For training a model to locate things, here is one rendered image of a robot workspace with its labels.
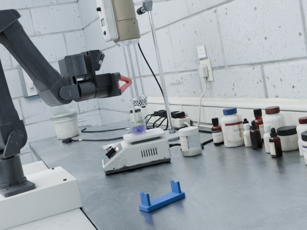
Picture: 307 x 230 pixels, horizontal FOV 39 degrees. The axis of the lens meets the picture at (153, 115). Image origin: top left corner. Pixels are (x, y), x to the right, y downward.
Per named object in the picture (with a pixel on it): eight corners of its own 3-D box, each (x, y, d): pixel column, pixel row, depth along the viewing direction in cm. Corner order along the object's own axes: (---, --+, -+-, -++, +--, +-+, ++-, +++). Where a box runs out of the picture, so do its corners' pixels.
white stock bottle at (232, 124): (220, 146, 134) (214, 110, 133) (237, 141, 137) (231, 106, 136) (233, 148, 128) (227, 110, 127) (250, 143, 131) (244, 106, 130)
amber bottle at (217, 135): (213, 143, 141) (209, 117, 140) (224, 141, 141) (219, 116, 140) (214, 145, 138) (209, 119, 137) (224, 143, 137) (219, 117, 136)
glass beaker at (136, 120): (133, 138, 129) (128, 111, 128) (128, 136, 134) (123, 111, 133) (152, 133, 131) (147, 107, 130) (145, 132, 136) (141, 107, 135)
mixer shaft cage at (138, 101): (134, 108, 161) (121, 41, 159) (129, 107, 168) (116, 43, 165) (151, 104, 164) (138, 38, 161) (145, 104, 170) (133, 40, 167)
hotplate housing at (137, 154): (104, 176, 125) (99, 148, 124) (103, 166, 137) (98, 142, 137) (179, 159, 127) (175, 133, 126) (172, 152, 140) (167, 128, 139)
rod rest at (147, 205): (147, 212, 87) (144, 195, 86) (138, 210, 90) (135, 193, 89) (186, 196, 92) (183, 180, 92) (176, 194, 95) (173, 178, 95)
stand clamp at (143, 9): (118, 15, 160) (115, 0, 159) (110, 20, 171) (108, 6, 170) (179, 6, 168) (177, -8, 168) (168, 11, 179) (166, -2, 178)
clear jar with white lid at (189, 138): (198, 150, 135) (193, 125, 134) (205, 153, 129) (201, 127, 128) (180, 155, 133) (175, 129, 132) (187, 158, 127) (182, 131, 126)
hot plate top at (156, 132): (125, 143, 125) (124, 140, 125) (123, 137, 137) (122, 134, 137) (166, 135, 126) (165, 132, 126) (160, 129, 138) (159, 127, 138)
